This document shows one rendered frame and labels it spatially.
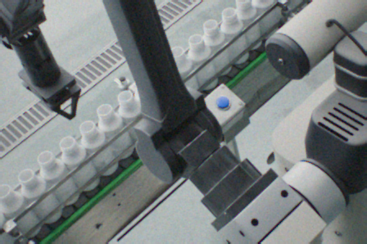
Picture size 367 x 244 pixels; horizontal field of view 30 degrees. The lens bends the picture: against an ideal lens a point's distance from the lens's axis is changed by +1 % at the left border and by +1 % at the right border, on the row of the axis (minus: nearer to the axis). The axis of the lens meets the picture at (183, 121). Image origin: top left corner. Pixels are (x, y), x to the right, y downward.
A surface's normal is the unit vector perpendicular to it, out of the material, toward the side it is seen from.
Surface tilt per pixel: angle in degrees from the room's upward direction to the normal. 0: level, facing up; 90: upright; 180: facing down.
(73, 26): 0
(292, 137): 0
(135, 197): 90
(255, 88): 90
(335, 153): 58
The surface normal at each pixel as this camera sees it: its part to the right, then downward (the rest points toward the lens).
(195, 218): -0.21, -0.63
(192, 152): 0.22, -0.37
